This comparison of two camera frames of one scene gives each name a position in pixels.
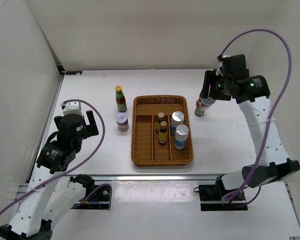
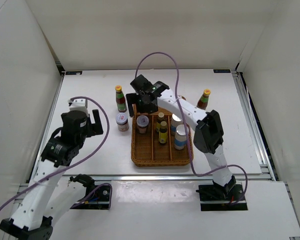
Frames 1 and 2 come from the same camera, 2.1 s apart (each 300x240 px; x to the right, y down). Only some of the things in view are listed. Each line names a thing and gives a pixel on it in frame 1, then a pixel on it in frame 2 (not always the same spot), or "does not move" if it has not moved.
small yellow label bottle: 163,133 does not move
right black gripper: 210,78 → 132,98
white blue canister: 181,133 does not move
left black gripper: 84,125 does not move
